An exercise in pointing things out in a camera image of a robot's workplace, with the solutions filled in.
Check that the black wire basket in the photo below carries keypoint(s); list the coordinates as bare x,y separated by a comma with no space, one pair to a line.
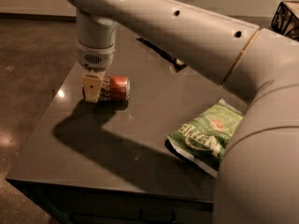
286,19

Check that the red coke can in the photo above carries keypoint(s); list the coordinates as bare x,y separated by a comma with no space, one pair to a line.
114,89

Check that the green chip bag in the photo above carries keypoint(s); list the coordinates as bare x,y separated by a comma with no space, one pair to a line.
203,140

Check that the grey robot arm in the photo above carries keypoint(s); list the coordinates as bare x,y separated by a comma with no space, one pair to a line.
258,181

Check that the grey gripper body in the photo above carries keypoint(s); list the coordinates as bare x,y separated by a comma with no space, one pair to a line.
94,57

